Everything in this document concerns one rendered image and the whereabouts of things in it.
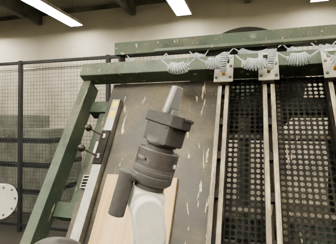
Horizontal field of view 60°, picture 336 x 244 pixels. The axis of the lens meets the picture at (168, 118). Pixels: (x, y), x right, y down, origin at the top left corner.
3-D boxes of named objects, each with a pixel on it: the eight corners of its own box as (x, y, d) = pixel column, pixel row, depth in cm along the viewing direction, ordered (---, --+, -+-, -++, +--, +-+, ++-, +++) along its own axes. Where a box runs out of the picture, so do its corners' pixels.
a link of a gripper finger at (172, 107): (183, 89, 63) (175, 116, 63) (172, 84, 61) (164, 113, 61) (188, 89, 62) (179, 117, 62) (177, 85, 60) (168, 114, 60)
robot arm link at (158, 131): (172, 114, 54) (154, 175, 54) (206, 124, 60) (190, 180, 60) (136, 105, 64) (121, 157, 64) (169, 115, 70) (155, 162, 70)
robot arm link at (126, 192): (179, 177, 59) (163, 231, 59) (166, 165, 69) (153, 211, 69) (125, 165, 56) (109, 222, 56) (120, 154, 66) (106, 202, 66)
